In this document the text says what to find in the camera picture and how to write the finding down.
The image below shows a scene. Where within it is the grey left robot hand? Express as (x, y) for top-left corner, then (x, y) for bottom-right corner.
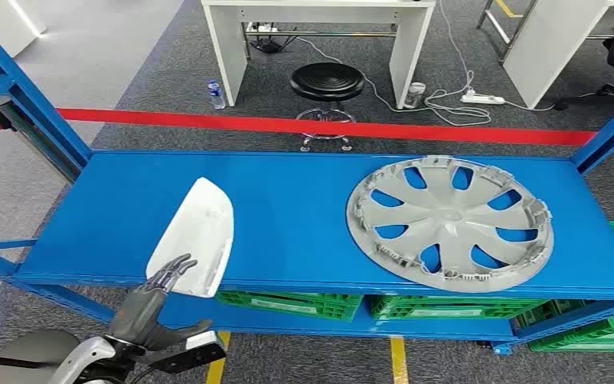
(107, 253), (213, 352)

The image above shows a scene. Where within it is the white plastic car part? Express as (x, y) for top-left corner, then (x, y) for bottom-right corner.
(145, 177), (235, 299)

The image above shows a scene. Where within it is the blue metal shelf rack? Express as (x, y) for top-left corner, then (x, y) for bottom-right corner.
(0, 10), (614, 356)

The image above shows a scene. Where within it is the green plastic crate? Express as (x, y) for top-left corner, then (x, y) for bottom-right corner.
(516, 219), (614, 354)
(366, 294), (546, 322)
(215, 290), (364, 322)

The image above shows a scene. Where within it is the plastic water bottle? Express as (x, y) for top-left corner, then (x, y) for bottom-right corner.
(207, 79), (227, 110)

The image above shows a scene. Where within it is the yellow floor tape square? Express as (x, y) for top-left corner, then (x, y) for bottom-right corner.
(205, 330), (409, 384)

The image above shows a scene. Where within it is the white desk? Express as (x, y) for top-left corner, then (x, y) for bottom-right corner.
(201, 0), (438, 110)
(503, 0), (614, 110)

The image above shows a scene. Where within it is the black round stool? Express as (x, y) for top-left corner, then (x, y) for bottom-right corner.
(289, 62), (365, 153)

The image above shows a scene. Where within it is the white display counter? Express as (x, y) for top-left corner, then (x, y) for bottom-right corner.
(0, 0), (49, 81)

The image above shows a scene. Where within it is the grey wheel cover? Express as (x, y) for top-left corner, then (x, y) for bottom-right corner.
(345, 154), (556, 294)

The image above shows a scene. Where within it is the clear plastic jar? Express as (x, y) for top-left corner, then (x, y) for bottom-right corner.
(406, 82), (427, 110)

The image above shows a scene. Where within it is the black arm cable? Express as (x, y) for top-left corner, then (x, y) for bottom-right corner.
(126, 364), (154, 384)

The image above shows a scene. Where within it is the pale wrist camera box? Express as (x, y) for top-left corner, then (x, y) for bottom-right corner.
(153, 331), (228, 374)

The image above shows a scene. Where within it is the chrome stanchion post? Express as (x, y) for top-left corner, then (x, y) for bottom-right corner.
(0, 103), (83, 184)

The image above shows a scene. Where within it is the grey metal frame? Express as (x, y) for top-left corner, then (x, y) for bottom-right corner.
(476, 0), (538, 63)

